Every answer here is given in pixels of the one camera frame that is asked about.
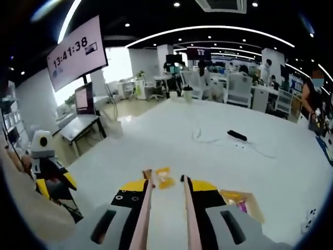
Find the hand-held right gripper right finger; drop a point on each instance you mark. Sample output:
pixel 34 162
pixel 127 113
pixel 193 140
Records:
pixel 208 200

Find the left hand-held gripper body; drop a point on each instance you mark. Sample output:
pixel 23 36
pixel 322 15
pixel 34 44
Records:
pixel 41 145

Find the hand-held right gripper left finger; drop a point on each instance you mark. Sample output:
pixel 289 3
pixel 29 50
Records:
pixel 127 205

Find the pink food tongs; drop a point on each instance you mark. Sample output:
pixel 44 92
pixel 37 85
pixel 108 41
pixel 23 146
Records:
pixel 141 221

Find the yellow clear food packet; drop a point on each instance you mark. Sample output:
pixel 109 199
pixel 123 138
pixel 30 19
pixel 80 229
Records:
pixel 231 195
pixel 164 179

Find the purple brown food packet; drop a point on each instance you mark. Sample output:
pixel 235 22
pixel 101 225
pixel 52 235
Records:
pixel 243 207

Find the beige hexagonal container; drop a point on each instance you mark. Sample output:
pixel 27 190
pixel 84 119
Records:
pixel 253 204

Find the person's left hand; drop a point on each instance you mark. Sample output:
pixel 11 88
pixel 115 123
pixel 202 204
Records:
pixel 26 162

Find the operator in beige shirt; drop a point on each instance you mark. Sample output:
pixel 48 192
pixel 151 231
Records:
pixel 31 208

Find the white storage shelf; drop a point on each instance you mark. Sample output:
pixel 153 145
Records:
pixel 13 117

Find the black desk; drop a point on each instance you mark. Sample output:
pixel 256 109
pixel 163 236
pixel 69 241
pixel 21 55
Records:
pixel 78 125

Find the small monitor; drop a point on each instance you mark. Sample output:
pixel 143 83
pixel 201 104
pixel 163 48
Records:
pixel 83 99

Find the black oblong device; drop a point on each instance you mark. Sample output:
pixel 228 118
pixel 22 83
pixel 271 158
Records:
pixel 236 135

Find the display stand pole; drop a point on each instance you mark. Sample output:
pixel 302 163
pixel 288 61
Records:
pixel 86 79

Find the large display screen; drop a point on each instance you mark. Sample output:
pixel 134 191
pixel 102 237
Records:
pixel 78 54

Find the white controller with black dots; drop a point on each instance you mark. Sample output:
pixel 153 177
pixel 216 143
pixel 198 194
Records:
pixel 309 220

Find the white cup with dark lid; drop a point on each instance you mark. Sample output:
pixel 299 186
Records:
pixel 187 95

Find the white mesh office chair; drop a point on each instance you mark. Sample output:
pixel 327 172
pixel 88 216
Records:
pixel 192 83
pixel 238 89

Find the green potted plant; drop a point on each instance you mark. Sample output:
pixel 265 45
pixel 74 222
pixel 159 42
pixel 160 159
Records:
pixel 140 74

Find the long ceiling light strip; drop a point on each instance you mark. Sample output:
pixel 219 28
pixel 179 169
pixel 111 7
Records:
pixel 208 26
pixel 69 20

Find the blue cloth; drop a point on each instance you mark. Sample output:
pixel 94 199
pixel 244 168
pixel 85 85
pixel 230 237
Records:
pixel 326 151

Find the black monitor on stand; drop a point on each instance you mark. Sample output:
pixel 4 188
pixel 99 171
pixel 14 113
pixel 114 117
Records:
pixel 173 62

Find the dark hanging sign screen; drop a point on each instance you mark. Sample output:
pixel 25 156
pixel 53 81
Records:
pixel 199 54

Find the ceiling air vent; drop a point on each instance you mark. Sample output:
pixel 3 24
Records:
pixel 221 5

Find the group of round ceiling spotlights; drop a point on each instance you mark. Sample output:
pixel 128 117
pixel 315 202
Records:
pixel 177 4

